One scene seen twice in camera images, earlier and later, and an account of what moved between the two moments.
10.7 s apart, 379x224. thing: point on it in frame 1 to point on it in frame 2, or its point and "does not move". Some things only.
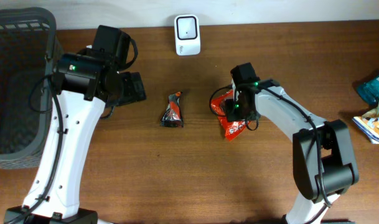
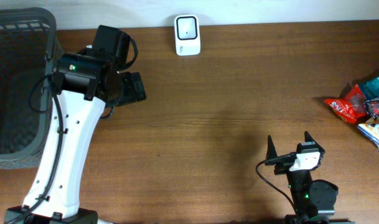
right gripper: [230, 111] to [282, 159]
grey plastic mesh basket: [23, 54] does not move
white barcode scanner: [187, 35] does not move
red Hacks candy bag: [232, 129] to [351, 107]
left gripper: [133, 88] does not move
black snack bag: [173, 116] to [374, 106]
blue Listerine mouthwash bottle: [371, 91] does not move
